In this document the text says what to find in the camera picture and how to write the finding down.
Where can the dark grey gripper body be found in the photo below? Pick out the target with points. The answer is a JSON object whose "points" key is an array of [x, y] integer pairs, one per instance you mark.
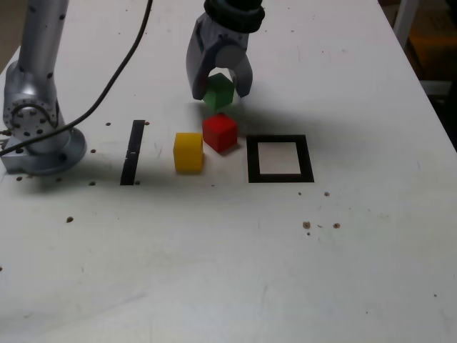
{"points": [[221, 37]]}

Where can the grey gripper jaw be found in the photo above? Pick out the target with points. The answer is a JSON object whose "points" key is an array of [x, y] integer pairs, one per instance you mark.
{"points": [[198, 75], [232, 57]]}

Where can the green cube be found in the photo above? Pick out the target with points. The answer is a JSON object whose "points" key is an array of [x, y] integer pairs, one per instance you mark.
{"points": [[219, 94]]}

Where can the red cube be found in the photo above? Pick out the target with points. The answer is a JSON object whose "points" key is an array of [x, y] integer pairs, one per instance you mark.
{"points": [[219, 134]]}

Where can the yellow cube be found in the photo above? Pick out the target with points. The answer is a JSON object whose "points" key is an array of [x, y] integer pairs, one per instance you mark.
{"points": [[188, 153]]}

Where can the black tape square outline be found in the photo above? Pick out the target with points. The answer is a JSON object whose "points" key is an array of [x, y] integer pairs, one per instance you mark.
{"points": [[251, 160]]}

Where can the black tape strip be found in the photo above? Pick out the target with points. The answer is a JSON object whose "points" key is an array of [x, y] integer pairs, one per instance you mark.
{"points": [[132, 157]]}

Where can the yellow-brown box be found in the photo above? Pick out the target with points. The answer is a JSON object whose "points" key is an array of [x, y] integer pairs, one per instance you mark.
{"points": [[435, 46]]}

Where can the white metal frame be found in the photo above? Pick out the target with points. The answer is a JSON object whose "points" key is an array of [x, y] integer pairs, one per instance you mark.
{"points": [[400, 21]]}

